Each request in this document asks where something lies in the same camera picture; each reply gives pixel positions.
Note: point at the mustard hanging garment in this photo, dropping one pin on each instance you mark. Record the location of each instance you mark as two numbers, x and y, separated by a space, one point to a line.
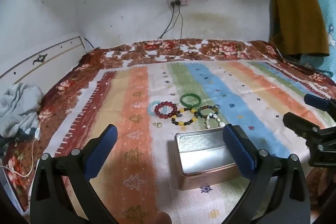
299 16

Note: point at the red floral blanket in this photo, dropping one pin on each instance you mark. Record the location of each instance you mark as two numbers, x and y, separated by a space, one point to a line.
78 69

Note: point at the blue printed cloth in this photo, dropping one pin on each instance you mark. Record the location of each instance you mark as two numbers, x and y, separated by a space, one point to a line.
328 29

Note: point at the white bed headboard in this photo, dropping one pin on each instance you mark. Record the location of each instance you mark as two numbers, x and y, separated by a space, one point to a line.
39 58

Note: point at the grey crumpled cloth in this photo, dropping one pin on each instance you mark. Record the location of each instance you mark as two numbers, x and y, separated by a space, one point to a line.
18 106

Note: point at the white power strip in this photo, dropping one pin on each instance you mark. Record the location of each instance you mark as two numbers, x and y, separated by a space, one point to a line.
179 1

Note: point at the green jade bangle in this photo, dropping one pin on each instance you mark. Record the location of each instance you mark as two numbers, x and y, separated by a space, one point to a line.
190 95

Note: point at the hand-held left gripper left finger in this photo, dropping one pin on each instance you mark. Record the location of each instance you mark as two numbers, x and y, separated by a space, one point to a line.
105 150

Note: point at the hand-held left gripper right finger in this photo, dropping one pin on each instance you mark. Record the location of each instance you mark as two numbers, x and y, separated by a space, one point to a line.
239 151

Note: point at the rectangular metal tin box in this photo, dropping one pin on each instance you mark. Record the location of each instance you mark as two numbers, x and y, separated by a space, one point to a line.
199 161

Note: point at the striped printed mat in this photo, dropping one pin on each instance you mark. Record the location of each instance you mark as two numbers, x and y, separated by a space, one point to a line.
136 98

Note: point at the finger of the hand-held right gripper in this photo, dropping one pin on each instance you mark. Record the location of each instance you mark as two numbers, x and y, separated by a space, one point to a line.
316 102
299 121

